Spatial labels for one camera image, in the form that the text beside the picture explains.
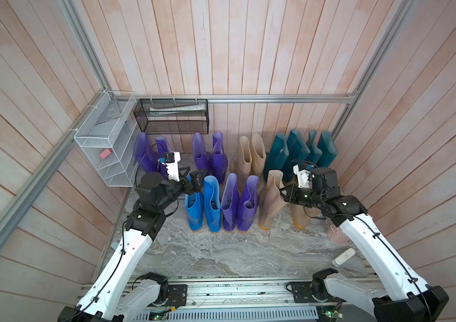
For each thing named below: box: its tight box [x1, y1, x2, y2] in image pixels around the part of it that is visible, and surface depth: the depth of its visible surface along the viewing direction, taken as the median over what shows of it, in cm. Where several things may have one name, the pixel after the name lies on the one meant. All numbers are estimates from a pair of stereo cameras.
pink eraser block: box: [99, 148, 113, 160], surface depth 84 cm
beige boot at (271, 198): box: [258, 169, 290, 231], surface depth 76 cm
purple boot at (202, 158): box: [191, 132, 212, 172], surface depth 94 cm
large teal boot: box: [264, 132, 290, 184], surface depth 91 cm
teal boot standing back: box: [317, 130, 338, 168], surface depth 90 cm
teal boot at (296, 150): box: [282, 129, 311, 182], surface depth 91 cm
